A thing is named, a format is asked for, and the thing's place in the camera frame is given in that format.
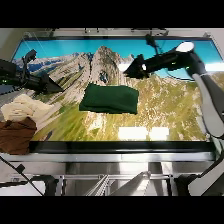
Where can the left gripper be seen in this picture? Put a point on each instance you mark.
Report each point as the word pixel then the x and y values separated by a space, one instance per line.
pixel 47 85

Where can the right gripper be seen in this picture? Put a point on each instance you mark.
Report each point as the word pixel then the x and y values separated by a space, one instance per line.
pixel 138 68

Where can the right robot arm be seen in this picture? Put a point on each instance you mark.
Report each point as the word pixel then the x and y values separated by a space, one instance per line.
pixel 210 100

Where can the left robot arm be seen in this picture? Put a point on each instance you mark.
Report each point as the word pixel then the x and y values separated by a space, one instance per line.
pixel 9 70

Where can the cream garment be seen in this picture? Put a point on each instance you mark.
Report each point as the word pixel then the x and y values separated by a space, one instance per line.
pixel 23 106

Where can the dark green garment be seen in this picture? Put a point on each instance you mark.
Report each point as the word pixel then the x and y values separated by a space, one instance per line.
pixel 110 98

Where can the brown garment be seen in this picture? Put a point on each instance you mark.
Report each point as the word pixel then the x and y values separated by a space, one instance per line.
pixel 16 136

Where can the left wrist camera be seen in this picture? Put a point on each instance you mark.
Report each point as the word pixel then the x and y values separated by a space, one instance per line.
pixel 30 55

